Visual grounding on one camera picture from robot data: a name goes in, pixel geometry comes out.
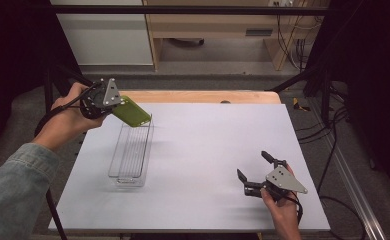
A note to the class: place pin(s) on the person's right hand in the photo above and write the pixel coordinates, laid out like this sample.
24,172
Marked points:
284,213

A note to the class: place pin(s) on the clear plastic bin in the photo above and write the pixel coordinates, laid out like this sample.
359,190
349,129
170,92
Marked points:
131,150

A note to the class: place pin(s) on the white power strip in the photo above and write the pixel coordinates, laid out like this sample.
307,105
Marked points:
284,2

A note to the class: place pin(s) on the black metal rail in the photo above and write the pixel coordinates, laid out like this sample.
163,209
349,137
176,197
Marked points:
183,10

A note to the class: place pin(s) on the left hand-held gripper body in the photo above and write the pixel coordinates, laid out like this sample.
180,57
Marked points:
98,100

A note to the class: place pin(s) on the white cabinet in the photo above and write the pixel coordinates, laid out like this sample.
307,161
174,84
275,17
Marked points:
106,40

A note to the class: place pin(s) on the person's left hand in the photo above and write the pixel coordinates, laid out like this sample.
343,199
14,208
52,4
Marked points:
66,123

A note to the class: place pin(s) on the light wooden desk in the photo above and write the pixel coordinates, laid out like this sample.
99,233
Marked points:
216,23

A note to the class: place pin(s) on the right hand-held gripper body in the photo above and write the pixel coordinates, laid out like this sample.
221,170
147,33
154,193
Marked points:
283,180

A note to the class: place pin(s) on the aluminium floor rail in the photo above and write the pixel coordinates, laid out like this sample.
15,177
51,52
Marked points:
359,196

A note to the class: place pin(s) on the yellow and black tape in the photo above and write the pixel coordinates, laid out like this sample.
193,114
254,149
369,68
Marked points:
299,106

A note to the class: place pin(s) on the black metal stand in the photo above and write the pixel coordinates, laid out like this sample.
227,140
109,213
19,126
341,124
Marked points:
324,96
54,86

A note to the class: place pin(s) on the black curtain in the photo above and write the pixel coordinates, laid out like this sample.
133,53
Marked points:
13,40
376,66

